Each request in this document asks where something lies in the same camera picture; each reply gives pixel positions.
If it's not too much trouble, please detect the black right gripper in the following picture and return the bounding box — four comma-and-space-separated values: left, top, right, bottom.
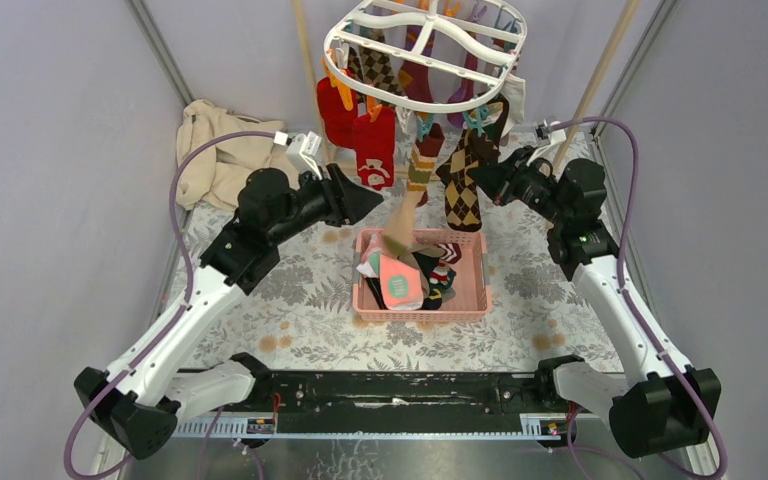
466, 146, 569, 227

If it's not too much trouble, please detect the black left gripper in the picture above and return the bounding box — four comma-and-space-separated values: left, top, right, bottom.
266, 163, 383, 247

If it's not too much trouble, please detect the brown argyle sock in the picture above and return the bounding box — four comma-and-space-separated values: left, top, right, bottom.
436, 94, 509, 232

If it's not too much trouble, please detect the black pinstriped sock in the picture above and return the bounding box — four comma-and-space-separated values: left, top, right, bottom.
364, 277, 388, 310

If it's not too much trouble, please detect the pink sock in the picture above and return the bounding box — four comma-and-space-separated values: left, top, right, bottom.
356, 251, 425, 311

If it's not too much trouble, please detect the teal green sock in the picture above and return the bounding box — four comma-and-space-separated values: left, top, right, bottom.
429, 262, 456, 299

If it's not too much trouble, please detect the beige long sock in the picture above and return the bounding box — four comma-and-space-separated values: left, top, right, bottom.
407, 242, 463, 274

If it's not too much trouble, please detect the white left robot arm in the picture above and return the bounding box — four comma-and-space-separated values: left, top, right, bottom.
74, 164, 383, 460

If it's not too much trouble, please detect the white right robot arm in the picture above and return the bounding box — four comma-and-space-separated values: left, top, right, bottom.
468, 154, 721, 458

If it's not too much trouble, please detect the white round clip hanger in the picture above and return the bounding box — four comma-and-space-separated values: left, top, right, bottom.
322, 0, 528, 107

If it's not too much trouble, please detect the wooden hanger stand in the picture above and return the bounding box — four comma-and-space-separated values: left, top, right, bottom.
307, 1, 640, 189

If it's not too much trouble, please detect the red santa sock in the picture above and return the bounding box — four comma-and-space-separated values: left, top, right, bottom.
352, 106, 396, 190

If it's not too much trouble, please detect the white sock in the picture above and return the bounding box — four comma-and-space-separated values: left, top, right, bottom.
501, 74, 526, 137

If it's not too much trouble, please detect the pink plastic basket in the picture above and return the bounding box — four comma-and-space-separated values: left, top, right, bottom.
352, 228, 493, 323

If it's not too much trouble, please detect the magenta purple striped sock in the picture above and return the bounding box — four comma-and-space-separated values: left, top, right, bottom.
397, 26, 478, 129

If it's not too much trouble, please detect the tan argyle sock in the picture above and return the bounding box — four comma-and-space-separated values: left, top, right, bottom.
348, 47, 404, 97

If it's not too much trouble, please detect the cream crumpled cloth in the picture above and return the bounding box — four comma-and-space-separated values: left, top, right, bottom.
175, 100, 298, 211

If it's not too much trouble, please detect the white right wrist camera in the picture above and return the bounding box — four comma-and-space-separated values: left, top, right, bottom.
528, 119, 567, 164

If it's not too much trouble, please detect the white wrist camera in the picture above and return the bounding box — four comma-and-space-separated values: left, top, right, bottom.
528, 119, 567, 164
271, 131, 323, 179

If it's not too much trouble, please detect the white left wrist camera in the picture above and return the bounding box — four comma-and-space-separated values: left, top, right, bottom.
271, 131, 323, 179

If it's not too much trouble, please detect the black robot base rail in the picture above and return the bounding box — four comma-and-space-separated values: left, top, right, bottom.
211, 367, 591, 442

